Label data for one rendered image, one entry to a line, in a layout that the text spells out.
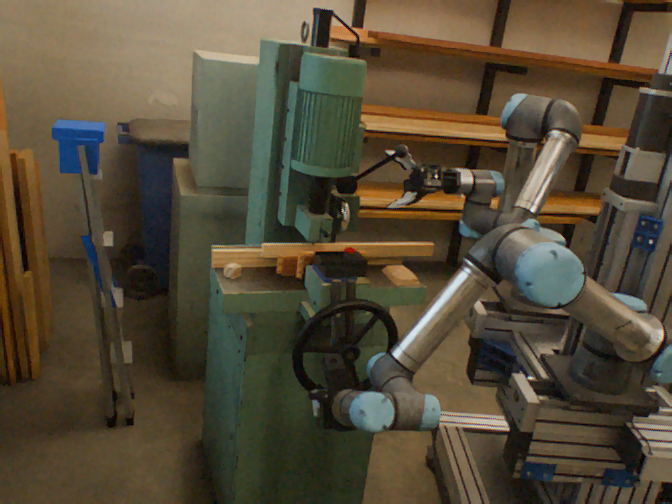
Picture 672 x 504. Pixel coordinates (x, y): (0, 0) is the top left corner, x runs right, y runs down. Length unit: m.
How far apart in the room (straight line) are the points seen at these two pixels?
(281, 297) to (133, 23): 2.54
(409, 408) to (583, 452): 0.63
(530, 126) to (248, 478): 1.35
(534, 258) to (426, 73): 3.20
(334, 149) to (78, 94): 2.50
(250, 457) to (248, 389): 0.24
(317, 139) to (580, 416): 0.98
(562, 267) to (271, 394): 0.93
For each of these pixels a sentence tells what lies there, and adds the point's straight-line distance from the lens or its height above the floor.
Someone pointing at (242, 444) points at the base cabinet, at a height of 0.41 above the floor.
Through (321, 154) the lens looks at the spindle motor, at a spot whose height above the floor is 1.26.
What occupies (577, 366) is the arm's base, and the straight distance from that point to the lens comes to 1.67.
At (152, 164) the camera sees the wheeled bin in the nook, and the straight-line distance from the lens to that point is 3.38.
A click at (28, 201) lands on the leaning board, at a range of 2.92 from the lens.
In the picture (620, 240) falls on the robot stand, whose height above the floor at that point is 1.14.
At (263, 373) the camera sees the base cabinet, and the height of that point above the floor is 0.65.
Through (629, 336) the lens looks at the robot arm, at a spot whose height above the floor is 1.04.
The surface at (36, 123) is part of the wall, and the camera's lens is 3.99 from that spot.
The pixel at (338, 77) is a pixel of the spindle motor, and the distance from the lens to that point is 1.61.
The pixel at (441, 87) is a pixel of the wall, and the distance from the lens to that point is 4.36.
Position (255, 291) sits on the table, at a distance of 1.63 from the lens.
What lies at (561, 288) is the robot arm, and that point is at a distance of 1.23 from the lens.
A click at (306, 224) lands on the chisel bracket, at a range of 1.74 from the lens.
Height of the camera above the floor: 1.57
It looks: 20 degrees down
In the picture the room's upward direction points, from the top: 8 degrees clockwise
